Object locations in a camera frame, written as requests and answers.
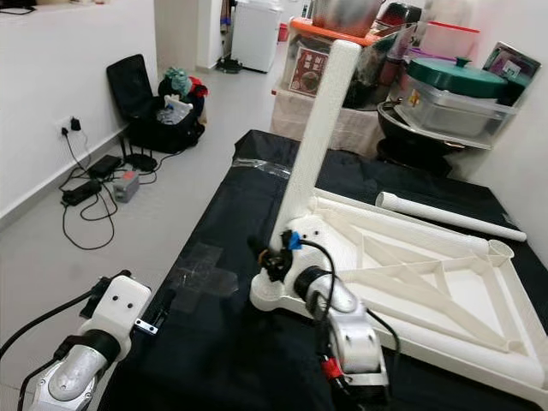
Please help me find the white plastic children table top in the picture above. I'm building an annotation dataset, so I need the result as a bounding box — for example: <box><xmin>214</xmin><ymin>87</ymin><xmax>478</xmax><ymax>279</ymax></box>
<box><xmin>249</xmin><ymin>190</ymin><xmax>548</xmax><ymax>403</ymax></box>

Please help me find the black tablecloth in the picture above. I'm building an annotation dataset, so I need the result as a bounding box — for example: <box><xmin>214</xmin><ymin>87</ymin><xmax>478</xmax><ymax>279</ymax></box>
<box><xmin>94</xmin><ymin>130</ymin><xmax>548</xmax><ymax>411</ymax></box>

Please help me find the clear tape cross patch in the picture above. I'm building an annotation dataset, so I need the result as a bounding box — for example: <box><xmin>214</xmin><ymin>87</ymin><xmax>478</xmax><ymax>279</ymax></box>
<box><xmin>170</xmin><ymin>242</ymin><xmax>245</xmax><ymax>313</ymax></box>

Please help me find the clear tape strip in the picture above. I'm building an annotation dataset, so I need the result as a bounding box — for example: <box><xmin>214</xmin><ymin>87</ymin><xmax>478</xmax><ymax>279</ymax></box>
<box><xmin>233</xmin><ymin>158</ymin><xmax>292</xmax><ymax>179</ymax></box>

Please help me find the grey power box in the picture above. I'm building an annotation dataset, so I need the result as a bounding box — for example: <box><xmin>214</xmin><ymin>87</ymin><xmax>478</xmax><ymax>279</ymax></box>
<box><xmin>114</xmin><ymin>170</ymin><xmax>140</xmax><ymax>203</ymax></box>

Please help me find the beige cloth covered stand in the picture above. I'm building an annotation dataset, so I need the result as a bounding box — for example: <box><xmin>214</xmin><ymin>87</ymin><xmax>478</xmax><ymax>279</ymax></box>
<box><xmin>270</xmin><ymin>86</ymin><xmax>382</xmax><ymax>159</ymax></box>

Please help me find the clear plastic bag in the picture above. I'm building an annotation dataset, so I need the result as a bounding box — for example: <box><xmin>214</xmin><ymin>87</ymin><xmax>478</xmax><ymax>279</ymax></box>
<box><xmin>158</xmin><ymin>97</ymin><xmax>194</xmax><ymax>127</ymax></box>

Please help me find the black floor stand base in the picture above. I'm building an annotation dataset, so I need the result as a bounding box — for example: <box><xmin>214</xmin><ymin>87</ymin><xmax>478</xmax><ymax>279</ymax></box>
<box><xmin>217</xmin><ymin>56</ymin><xmax>247</xmax><ymax>74</ymax></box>

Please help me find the black wok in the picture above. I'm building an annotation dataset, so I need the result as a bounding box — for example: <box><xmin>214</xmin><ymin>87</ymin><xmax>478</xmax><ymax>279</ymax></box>
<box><xmin>377</xmin><ymin>107</ymin><xmax>493</xmax><ymax>176</ymax></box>

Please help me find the orange lidded storage box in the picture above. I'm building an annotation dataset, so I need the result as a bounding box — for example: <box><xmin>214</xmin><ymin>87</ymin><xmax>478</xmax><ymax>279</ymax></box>
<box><xmin>281</xmin><ymin>17</ymin><xmax>335</xmax><ymax>97</ymax></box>

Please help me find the black plastic bag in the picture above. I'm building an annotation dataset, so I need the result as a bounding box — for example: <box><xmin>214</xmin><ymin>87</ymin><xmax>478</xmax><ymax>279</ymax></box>
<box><xmin>342</xmin><ymin>39</ymin><xmax>395</xmax><ymax>110</ymax></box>

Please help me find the clear plastic storage box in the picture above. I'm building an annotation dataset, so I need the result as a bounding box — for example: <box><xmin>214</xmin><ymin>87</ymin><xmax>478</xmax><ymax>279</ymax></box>
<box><xmin>398</xmin><ymin>81</ymin><xmax>519</xmax><ymax>142</ymax></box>

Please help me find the steel pot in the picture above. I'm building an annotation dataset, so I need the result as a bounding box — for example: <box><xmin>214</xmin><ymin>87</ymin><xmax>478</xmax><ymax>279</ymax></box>
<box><xmin>313</xmin><ymin>0</ymin><xmax>388</xmax><ymax>37</ymax></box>

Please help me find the green pot lid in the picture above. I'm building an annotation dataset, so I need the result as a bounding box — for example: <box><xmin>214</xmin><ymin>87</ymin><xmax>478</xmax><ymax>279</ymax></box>
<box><xmin>407</xmin><ymin>57</ymin><xmax>510</xmax><ymax>99</ymax></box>

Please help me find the pink box red lid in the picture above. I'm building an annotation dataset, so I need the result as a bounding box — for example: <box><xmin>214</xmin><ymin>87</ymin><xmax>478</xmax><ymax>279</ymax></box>
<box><xmin>424</xmin><ymin>21</ymin><xmax>480</xmax><ymax>61</ymax></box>

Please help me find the black kitchen appliance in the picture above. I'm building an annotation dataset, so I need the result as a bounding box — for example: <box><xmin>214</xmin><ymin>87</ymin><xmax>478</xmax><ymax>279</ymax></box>
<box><xmin>0</xmin><ymin>0</ymin><xmax>39</xmax><ymax>14</ymax></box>

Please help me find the grey printed box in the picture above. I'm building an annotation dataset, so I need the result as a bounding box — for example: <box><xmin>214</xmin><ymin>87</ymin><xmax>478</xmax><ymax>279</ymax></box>
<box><xmin>484</xmin><ymin>41</ymin><xmax>542</xmax><ymax>95</ymax></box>

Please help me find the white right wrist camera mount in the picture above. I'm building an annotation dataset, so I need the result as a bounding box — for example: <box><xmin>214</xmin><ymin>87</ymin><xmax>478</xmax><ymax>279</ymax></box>
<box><xmin>278</xmin><ymin>229</ymin><xmax>326</xmax><ymax>296</ymax></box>

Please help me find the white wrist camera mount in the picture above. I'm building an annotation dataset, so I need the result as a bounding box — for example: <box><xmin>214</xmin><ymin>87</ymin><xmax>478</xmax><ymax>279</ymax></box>
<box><xmin>87</xmin><ymin>276</ymin><xmax>153</xmax><ymax>343</ymax></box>
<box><xmin>278</xmin><ymin>229</ymin><xmax>326</xmax><ymax>296</ymax></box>

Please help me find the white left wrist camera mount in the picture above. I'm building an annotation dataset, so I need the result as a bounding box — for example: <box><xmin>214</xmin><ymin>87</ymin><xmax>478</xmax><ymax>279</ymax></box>
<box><xmin>87</xmin><ymin>276</ymin><xmax>153</xmax><ymax>343</ymax></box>

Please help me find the black floor cable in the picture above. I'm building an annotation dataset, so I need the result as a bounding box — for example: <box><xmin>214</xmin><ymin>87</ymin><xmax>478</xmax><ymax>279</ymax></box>
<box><xmin>60</xmin><ymin>133</ymin><xmax>142</xmax><ymax>252</ymax></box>

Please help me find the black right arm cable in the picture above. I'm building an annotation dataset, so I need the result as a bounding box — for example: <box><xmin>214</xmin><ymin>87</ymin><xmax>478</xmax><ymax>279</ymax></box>
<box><xmin>293</xmin><ymin>238</ymin><xmax>402</xmax><ymax>395</ymax></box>

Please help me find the black wall plug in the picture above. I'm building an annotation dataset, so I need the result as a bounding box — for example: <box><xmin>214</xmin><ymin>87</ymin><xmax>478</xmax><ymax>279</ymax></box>
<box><xmin>62</xmin><ymin>117</ymin><xmax>85</xmax><ymax>140</ymax></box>

